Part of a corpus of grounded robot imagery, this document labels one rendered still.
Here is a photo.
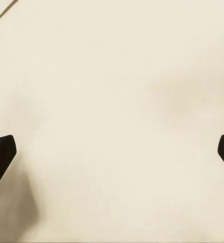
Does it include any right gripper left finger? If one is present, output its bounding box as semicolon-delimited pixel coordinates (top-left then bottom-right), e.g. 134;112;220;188
0;135;17;180

